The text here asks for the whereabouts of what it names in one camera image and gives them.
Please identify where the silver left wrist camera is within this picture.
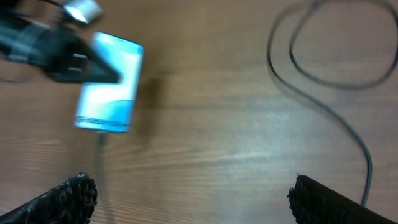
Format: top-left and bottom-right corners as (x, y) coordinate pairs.
(63, 0), (103, 25)

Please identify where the black USB charging cable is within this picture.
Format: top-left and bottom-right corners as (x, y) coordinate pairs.
(93, 0), (398, 224)

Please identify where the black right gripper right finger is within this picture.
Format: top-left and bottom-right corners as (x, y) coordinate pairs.
(287, 175), (397, 224)

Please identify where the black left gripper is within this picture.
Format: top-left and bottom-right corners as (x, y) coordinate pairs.
(1, 15), (120, 83)

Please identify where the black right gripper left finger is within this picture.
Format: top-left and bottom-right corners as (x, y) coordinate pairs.
(1, 172), (98, 224)

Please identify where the Samsung Galaxy smartphone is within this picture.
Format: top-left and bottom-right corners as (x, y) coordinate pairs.
(74, 32), (144, 133)

